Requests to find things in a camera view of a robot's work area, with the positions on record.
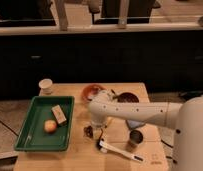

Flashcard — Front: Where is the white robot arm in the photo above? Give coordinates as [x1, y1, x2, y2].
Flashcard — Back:
[88, 90, 203, 171]

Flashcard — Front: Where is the yellow banana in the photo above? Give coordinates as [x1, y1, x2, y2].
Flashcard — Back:
[105, 118, 113, 128]

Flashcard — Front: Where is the white black dish brush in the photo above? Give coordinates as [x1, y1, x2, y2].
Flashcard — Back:
[97, 140, 143, 162]

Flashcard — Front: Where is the blue sponge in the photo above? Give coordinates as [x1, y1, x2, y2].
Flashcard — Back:
[126, 120, 144, 130]

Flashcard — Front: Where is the metal cup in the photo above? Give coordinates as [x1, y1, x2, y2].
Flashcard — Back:
[129, 130, 143, 148]

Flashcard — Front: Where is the orange bowl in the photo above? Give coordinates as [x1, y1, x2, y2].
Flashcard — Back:
[81, 84, 104, 102]

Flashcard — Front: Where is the dark red bowl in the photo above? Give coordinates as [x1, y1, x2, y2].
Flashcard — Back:
[117, 92, 139, 103]

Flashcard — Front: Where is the beige sponge block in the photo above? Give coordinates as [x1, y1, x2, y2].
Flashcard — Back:
[52, 105, 67, 125]

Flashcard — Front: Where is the yellow apple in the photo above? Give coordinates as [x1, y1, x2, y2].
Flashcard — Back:
[44, 120, 57, 133]

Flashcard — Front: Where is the green plastic tray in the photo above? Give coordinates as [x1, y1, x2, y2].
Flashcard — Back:
[13, 95, 75, 153]

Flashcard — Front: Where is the white paper cup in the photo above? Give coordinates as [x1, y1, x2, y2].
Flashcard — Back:
[39, 79, 53, 94]

